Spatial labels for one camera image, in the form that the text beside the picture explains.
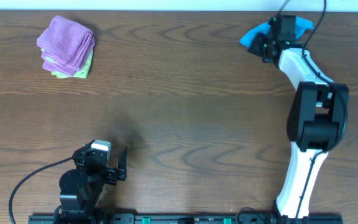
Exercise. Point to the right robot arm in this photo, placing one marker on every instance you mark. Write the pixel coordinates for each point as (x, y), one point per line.
(318, 116)

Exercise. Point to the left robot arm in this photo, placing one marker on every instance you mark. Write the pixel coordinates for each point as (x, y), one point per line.
(81, 187)

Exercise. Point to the folded green cloth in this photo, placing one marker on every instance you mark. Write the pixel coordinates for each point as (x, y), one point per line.
(82, 71)

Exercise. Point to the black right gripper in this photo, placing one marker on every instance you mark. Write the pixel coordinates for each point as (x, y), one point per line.
(253, 45)

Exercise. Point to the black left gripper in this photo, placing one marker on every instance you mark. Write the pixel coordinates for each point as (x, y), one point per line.
(111, 173)

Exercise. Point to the folded purple cloth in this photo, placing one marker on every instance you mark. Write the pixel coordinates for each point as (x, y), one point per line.
(66, 45)

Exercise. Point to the blue cloth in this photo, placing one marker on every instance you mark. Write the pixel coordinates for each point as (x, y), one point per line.
(301, 26)

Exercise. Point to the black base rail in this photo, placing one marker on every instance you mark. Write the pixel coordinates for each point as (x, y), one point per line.
(244, 218)

